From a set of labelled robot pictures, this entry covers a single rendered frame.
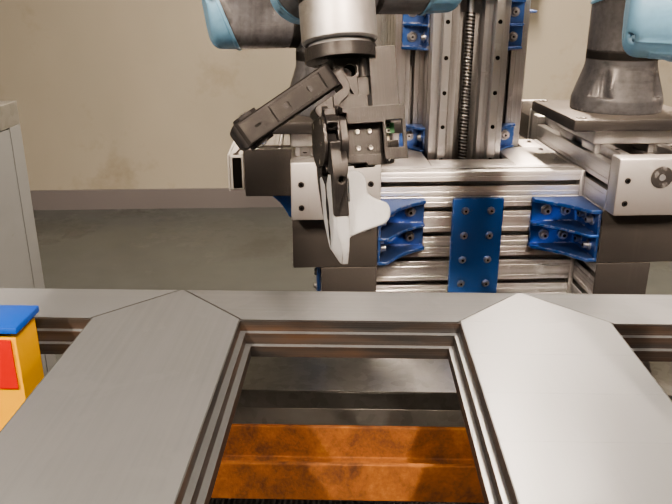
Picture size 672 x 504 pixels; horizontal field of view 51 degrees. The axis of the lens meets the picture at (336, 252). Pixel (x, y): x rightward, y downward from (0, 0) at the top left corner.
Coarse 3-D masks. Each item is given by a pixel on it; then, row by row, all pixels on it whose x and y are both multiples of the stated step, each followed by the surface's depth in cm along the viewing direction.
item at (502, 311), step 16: (496, 304) 90; (512, 304) 90; (528, 304) 90; (544, 304) 90; (464, 320) 86; (480, 320) 86; (496, 320) 86; (512, 320) 86; (528, 320) 86; (544, 320) 86; (560, 320) 86; (576, 320) 86; (592, 320) 86
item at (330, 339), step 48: (48, 336) 86; (240, 336) 85; (288, 336) 86; (336, 336) 85; (384, 336) 85; (432, 336) 85; (624, 336) 85; (240, 384) 78; (480, 432) 67; (192, 480) 60; (480, 480) 63
